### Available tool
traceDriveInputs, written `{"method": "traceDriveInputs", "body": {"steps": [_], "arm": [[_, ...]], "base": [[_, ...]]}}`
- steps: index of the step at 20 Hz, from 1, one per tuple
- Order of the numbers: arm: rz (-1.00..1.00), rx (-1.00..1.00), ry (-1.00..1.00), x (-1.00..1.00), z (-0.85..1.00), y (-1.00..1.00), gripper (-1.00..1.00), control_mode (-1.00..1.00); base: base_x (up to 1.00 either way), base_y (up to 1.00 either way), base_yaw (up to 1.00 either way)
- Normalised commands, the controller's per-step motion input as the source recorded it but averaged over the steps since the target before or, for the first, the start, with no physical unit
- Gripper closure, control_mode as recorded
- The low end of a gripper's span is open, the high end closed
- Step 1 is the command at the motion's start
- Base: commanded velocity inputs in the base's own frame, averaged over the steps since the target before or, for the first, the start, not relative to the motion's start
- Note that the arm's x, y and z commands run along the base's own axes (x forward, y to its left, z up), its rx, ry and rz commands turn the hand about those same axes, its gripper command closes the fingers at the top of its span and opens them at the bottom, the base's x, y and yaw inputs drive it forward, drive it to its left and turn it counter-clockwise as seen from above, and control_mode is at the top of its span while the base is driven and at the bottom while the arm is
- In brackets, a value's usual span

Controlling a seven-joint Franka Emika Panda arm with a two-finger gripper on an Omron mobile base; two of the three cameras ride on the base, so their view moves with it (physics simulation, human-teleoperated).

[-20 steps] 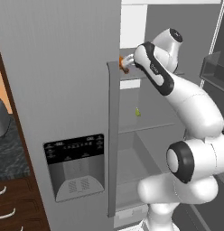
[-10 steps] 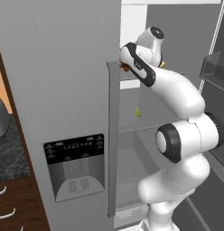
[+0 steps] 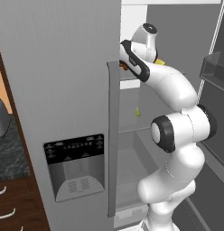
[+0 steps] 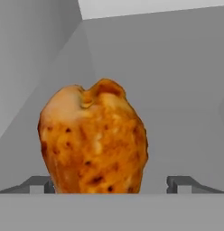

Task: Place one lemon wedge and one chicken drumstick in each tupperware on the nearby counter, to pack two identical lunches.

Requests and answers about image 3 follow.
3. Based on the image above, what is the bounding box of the orange chicken drumstick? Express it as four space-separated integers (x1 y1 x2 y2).
118 60 129 72

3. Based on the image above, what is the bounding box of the yellow lemon wedge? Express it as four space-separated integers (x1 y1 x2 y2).
154 58 167 67

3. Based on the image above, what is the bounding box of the grey fridge door with dispenser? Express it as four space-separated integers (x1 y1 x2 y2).
0 0 123 231

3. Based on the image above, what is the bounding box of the grey appliance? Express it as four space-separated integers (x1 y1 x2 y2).
0 97 12 140

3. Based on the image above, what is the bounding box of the grey fridge door handle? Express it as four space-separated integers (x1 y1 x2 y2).
106 60 121 218

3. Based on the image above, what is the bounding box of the grey fridge door bin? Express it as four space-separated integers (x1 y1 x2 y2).
199 51 224 92

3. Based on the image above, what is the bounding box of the open grey fridge door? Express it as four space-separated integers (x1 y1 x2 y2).
172 0 224 231

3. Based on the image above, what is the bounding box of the grey fridge crisper drawer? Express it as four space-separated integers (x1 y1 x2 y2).
115 129 161 212

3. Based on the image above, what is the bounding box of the grey fridge body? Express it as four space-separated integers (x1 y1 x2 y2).
113 0 224 231

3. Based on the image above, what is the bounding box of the dark wood drawer front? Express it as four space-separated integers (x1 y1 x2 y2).
0 199 45 231
0 178 36 206

